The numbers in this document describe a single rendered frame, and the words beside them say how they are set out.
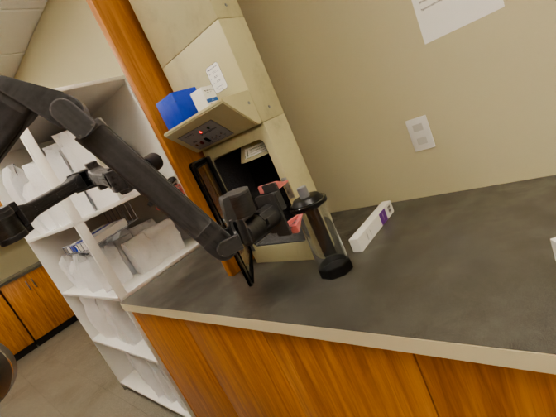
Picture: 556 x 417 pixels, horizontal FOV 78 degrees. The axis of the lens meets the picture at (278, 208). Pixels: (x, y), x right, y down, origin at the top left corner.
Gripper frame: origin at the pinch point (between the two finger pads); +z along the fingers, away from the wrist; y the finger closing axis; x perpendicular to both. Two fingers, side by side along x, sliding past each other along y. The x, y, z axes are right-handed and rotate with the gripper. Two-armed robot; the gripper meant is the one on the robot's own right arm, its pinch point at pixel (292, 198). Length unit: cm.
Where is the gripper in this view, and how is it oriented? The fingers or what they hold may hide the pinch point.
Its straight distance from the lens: 90.2
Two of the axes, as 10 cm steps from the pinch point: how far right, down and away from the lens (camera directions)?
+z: 5.8, -4.4, 6.9
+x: -7.1, 1.6, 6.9
